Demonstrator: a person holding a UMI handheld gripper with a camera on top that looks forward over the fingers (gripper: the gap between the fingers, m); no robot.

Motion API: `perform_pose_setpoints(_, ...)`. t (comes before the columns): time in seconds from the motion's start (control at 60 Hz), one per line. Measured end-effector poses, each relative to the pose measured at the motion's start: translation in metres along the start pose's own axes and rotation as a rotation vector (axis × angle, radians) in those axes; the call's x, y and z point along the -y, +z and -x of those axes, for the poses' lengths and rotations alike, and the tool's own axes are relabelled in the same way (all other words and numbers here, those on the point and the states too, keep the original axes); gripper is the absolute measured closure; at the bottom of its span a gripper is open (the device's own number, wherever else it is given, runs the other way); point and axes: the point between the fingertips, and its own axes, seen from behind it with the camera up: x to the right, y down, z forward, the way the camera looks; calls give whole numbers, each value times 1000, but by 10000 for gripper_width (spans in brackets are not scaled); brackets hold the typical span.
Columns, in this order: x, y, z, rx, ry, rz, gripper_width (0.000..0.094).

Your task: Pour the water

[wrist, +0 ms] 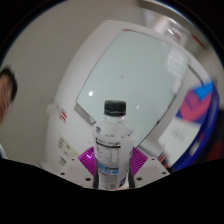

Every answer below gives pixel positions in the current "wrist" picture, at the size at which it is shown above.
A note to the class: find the whiteboard on stand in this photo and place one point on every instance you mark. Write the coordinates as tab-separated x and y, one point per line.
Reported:
133	76

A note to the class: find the red wall sign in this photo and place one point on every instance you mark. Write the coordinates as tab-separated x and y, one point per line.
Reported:
63	115

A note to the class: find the blue and red paper bag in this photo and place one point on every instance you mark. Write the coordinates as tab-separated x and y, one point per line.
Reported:
196	106

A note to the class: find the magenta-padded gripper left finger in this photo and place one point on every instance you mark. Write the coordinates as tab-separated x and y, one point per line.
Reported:
78	170

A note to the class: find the large white wall poster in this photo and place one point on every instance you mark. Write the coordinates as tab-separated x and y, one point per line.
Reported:
65	143

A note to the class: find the person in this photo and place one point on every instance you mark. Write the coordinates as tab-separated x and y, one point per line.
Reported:
5	90

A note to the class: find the clear plastic bottle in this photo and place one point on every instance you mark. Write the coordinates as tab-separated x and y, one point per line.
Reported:
112	146

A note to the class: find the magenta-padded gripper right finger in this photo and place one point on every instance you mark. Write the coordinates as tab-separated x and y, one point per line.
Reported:
150	168

